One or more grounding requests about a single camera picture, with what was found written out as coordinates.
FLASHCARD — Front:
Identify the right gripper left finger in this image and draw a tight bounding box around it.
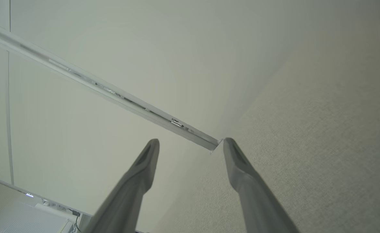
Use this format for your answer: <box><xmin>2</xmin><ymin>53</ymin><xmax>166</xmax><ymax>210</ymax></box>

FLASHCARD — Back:
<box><xmin>85</xmin><ymin>139</ymin><xmax>160</xmax><ymax>233</ymax></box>

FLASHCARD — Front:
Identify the white ceiling rail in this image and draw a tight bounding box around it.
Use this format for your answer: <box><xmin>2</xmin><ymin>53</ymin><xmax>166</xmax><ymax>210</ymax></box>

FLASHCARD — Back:
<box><xmin>0</xmin><ymin>18</ymin><xmax>222</xmax><ymax>152</ymax></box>

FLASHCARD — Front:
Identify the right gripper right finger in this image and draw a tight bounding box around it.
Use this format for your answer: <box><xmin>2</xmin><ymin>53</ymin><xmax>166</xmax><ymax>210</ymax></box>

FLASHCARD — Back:
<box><xmin>223</xmin><ymin>138</ymin><xmax>301</xmax><ymax>233</ymax></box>

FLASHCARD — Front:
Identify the frosted ceiling light panel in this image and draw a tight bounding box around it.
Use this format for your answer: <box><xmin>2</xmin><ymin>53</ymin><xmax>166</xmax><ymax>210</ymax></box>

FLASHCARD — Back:
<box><xmin>0</xmin><ymin>175</ymin><xmax>93</xmax><ymax>233</ymax></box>

